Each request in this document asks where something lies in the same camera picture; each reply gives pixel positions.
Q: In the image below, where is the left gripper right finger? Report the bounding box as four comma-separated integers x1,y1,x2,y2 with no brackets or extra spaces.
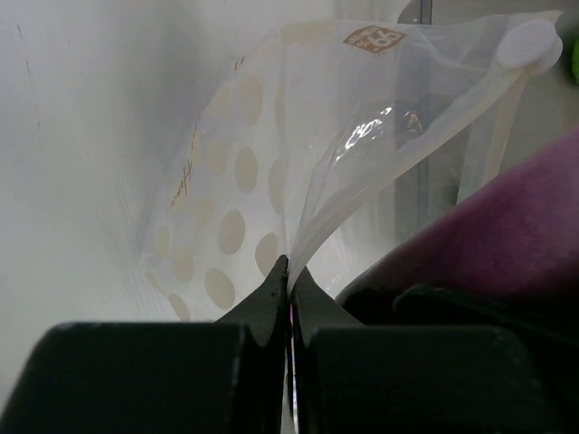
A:
291,271,561,433

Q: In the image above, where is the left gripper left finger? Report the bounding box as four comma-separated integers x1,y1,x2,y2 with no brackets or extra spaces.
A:
1,256,288,433

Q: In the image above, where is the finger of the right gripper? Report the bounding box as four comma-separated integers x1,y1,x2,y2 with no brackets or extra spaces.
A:
393,286,578,433

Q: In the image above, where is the purple eggplant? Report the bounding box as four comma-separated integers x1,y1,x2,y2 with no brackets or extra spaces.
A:
337,131,578,324

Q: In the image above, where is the polka dot zip top bag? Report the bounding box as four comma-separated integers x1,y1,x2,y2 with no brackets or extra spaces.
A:
135,8,565,322

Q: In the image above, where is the green bumpy lime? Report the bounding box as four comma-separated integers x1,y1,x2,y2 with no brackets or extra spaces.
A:
564,36,579,85

